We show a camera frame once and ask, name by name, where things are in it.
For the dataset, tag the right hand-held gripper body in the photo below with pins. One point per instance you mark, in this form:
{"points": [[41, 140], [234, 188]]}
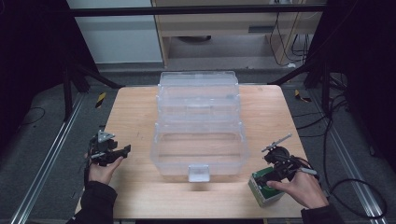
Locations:
{"points": [[281, 161]]}

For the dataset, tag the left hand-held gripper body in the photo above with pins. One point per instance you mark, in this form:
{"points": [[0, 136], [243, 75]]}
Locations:
{"points": [[101, 149]]}

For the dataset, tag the green and white carton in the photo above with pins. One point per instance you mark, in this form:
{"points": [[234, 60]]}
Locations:
{"points": [[269, 194]]}

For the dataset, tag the clear plastic storage box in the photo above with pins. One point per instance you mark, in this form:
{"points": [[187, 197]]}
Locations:
{"points": [[199, 124]]}

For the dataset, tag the person's left hand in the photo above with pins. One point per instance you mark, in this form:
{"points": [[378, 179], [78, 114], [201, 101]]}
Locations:
{"points": [[101, 174]]}

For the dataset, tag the person's right hand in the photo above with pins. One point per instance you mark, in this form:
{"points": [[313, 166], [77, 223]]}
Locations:
{"points": [[303, 189]]}

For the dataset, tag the yellow black tape strip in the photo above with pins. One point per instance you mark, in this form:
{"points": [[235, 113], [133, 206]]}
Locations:
{"points": [[100, 100], [301, 96]]}

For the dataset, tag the black metal stand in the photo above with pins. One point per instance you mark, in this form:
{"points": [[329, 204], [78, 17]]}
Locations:
{"points": [[325, 90], [67, 93]]}

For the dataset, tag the white plug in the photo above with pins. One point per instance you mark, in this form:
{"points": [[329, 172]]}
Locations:
{"points": [[291, 65]]}

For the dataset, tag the white cabinet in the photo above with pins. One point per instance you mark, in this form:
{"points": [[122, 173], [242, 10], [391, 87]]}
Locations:
{"points": [[118, 37]]}

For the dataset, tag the black curtain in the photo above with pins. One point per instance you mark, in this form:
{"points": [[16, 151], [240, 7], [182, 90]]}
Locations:
{"points": [[367, 62], [31, 46]]}

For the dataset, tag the dark round object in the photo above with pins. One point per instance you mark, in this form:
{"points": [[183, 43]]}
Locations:
{"points": [[194, 39]]}

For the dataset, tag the light wooden desk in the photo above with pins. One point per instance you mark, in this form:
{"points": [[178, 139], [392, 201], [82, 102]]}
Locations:
{"points": [[218, 25]]}

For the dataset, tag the black horizontal bar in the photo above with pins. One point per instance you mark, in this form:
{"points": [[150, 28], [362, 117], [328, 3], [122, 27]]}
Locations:
{"points": [[199, 10]]}

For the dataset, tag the aluminium floor rail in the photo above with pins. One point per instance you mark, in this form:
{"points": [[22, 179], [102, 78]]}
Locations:
{"points": [[43, 165], [351, 168]]}

